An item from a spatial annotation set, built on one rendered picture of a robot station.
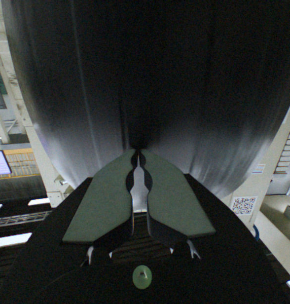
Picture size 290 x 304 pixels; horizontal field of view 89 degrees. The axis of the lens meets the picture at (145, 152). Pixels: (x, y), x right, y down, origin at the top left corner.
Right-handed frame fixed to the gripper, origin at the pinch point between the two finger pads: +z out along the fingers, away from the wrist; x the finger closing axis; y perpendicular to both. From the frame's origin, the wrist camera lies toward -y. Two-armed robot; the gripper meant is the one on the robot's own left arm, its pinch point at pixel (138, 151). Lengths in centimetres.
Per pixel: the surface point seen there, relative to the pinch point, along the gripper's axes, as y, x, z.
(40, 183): 670, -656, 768
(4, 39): -15, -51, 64
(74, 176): 4.3, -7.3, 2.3
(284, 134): 8.6, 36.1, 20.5
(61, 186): 54, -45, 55
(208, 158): 1.8, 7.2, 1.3
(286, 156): 15.3, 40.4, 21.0
